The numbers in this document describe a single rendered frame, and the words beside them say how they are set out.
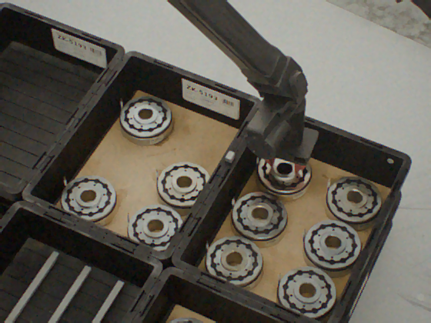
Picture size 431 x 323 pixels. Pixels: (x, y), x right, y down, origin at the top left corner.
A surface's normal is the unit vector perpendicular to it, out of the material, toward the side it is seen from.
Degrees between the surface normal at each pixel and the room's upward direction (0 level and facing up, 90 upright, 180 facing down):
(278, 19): 0
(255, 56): 69
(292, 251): 0
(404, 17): 0
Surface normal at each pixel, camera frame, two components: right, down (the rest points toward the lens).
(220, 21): 0.76, 0.26
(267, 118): -0.36, -0.63
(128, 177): 0.00, -0.58
